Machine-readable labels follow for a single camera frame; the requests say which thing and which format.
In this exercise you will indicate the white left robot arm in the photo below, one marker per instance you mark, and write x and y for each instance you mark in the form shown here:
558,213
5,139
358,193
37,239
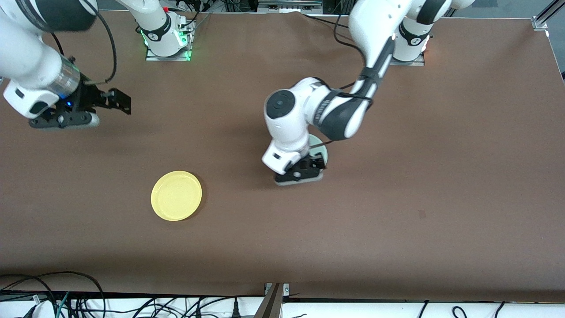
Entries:
287,119

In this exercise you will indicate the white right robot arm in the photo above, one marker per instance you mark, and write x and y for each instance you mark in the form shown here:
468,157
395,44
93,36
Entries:
26,57

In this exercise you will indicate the yellow round plate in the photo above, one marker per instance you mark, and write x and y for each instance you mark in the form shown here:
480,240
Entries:
176,195

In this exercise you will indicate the green round plate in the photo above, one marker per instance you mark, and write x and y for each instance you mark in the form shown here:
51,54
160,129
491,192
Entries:
318,148

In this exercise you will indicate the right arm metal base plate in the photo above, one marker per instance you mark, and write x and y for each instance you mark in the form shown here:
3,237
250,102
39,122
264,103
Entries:
152,56

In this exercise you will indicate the grey metal rack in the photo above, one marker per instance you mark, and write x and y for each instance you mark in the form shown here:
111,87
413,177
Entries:
289,5

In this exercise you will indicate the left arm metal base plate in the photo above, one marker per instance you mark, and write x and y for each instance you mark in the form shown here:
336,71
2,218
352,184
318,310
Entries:
408,63

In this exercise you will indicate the white power adapter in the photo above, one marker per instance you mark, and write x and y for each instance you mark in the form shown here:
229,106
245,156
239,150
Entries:
42,309

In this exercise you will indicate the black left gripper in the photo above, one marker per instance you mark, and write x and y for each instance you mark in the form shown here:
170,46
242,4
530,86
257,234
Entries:
307,164

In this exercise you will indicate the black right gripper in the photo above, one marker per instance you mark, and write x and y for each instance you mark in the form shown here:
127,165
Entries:
91,97

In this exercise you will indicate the black power plug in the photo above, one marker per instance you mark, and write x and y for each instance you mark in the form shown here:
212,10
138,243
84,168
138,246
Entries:
235,311

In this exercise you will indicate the brown table cloth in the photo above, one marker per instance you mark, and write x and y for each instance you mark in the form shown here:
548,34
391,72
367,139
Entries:
441,154

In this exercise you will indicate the aluminium corner profile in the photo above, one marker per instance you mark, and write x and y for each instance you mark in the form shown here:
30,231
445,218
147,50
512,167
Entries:
545,15

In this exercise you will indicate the aluminium profile post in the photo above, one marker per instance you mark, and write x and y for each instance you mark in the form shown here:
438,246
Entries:
273,304

